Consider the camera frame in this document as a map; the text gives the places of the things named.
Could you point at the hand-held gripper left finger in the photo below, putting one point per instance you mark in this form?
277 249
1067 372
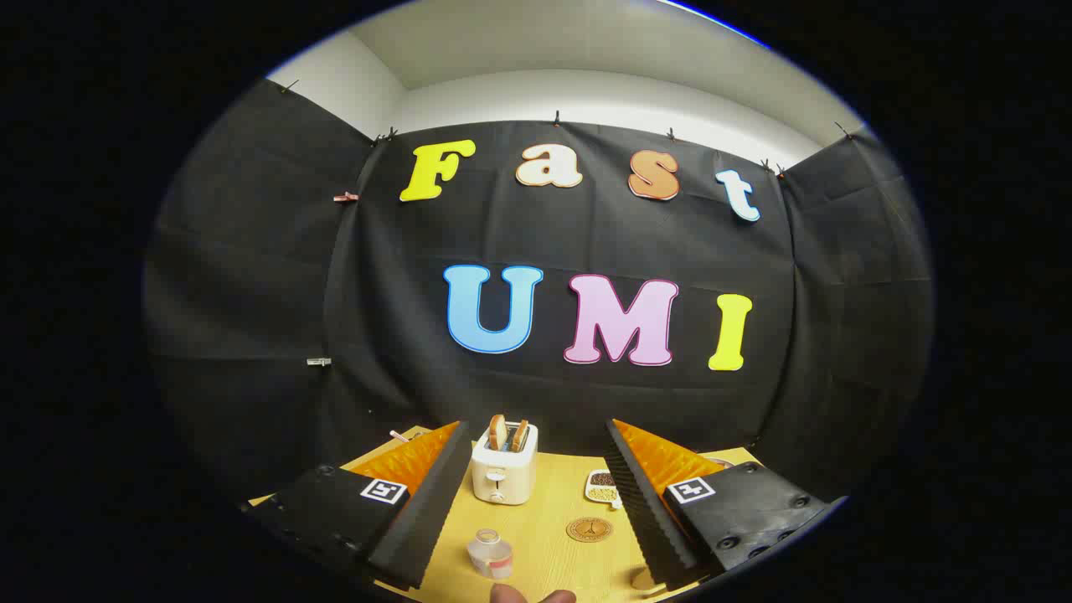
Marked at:
427 519

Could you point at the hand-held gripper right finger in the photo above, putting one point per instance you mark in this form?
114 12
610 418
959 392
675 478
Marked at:
641 519

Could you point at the round wooden coaster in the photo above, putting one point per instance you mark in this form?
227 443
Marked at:
590 529

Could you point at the clear juice bottle red label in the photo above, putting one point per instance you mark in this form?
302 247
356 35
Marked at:
490 554

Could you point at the white divided grain dish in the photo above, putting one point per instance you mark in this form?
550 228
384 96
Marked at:
601 487

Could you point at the white toaster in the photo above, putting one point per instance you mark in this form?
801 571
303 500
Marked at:
504 477

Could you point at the round white plate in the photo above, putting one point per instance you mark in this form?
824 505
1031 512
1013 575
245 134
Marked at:
718 461

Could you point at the wooden table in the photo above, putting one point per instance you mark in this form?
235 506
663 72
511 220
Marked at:
544 557

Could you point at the toasted bread slice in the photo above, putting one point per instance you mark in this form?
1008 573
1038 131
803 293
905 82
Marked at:
520 435
497 433

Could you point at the black backdrop cloth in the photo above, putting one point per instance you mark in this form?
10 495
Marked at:
402 352

